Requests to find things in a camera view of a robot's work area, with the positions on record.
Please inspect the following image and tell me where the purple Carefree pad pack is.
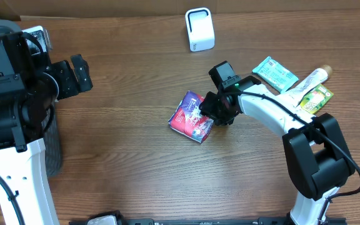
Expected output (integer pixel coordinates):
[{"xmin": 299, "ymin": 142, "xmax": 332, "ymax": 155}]
[{"xmin": 168, "ymin": 91, "xmax": 214, "ymax": 143}]

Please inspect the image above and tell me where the teal wet wipes pack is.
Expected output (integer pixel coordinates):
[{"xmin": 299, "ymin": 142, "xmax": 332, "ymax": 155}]
[{"xmin": 252, "ymin": 56, "xmax": 299, "ymax": 93}]

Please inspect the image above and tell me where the white tube gold cap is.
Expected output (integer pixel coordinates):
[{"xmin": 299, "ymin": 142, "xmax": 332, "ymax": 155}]
[{"xmin": 278, "ymin": 65, "xmax": 333, "ymax": 108}]

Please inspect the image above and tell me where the green tea carton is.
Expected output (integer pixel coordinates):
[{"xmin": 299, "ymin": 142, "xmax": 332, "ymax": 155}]
[{"xmin": 299, "ymin": 84, "xmax": 334, "ymax": 114}]

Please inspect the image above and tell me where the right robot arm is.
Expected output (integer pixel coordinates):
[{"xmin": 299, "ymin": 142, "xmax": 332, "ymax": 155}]
[{"xmin": 199, "ymin": 61, "xmax": 358, "ymax": 224}]

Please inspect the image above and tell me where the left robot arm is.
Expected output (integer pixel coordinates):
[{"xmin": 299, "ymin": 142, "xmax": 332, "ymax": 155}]
[{"xmin": 0, "ymin": 26, "xmax": 93, "ymax": 224}]

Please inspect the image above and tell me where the white barcode scanner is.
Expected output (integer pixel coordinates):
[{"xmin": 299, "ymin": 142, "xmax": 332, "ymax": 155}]
[{"xmin": 185, "ymin": 7, "xmax": 215, "ymax": 52}]

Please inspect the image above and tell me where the grey plastic basket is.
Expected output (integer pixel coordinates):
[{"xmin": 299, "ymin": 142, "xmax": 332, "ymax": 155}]
[{"xmin": 0, "ymin": 20, "xmax": 63, "ymax": 178}]

